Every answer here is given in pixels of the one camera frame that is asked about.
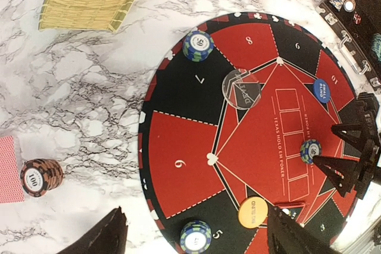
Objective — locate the blue round blind button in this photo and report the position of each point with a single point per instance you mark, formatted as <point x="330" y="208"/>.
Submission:
<point x="321" y="91"/>

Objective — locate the red playing card deck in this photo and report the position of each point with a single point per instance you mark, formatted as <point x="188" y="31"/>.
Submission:
<point x="11" y="189"/>

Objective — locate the black poker chip case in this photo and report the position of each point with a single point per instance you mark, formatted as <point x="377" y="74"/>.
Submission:
<point x="357" y="24"/>

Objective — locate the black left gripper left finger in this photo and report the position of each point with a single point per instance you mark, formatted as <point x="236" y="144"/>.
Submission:
<point x="109" y="235"/>

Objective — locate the orange round blind button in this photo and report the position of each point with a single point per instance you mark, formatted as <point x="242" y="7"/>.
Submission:
<point x="253" y="212"/>

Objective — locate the clear round dealer button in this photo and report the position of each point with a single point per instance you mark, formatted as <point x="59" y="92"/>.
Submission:
<point x="241" y="89"/>

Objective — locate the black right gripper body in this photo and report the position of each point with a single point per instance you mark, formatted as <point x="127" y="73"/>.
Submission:
<point x="368" y="171"/>

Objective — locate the round red black poker mat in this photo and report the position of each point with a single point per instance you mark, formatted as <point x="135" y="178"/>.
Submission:
<point x="200" y="158"/>

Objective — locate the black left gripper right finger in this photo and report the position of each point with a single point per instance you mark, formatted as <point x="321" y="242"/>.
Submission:
<point x="284" y="235"/>

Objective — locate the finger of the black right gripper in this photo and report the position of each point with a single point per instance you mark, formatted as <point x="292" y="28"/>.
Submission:
<point x="342" y="173"/>
<point x="354" y="134"/>

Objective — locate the orange black chip stack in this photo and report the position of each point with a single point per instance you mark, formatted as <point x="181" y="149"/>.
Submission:
<point x="41" y="175"/>

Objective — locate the single blue green chip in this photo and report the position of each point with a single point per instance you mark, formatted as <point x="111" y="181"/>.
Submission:
<point x="197" y="46"/>

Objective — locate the blue green chip pile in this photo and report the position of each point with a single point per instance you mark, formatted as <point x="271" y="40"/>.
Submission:
<point x="309" y="149"/>
<point x="195" y="237"/>

